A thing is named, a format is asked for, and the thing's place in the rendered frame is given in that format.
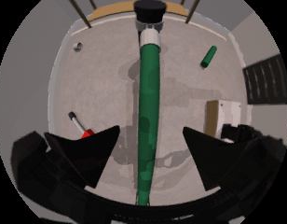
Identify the green cylinder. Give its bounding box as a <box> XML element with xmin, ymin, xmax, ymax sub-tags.
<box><xmin>202</xmin><ymin>46</ymin><xmax>217</xmax><ymax>68</ymax></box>
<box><xmin>137</xmin><ymin>44</ymin><xmax>161</xmax><ymax>205</ymax></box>

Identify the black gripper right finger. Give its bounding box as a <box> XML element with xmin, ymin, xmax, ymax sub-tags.
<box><xmin>182</xmin><ymin>127</ymin><xmax>259</xmax><ymax>191</ymax></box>

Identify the black post with cap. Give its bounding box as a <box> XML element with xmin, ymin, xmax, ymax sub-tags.
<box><xmin>133</xmin><ymin>0</ymin><xmax>167</xmax><ymax>25</ymax></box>

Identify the grey cup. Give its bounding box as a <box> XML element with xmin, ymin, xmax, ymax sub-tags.
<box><xmin>135</xmin><ymin>16</ymin><xmax>165</xmax><ymax>52</ymax></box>

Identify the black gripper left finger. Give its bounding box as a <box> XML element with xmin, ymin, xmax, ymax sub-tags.
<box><xmin>44</xmin><ymin>126</ymin><xmax>120</xmax><ymax>189</ymax></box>

